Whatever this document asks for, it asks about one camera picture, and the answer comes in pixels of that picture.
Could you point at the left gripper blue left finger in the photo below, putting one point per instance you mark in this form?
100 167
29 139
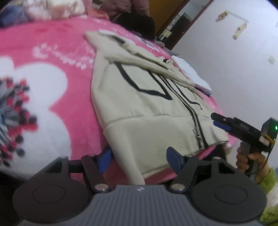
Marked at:
94 167

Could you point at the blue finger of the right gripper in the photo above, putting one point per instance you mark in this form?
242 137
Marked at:
221 119
222 126

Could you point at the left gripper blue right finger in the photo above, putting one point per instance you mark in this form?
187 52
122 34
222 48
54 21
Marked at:
184 167

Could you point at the beige zip-up jacket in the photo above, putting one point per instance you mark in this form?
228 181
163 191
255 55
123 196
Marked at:
144 105

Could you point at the folded white towel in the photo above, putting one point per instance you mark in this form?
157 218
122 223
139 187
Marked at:
192 75

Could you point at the pink floral bed blanket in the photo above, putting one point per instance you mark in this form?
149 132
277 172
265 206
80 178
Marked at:
46 104

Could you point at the operator green right sleeve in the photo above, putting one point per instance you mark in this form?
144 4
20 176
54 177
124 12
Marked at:
269 186

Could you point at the brown wooden door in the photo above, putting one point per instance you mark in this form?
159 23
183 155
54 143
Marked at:
164 11

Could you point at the person in mauve puffer coat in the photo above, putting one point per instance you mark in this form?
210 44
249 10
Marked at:
133 15

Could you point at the cream fleece garment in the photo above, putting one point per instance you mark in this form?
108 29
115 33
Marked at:
52 10

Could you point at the blue denim jeans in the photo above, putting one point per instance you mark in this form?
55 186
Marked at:
13 15

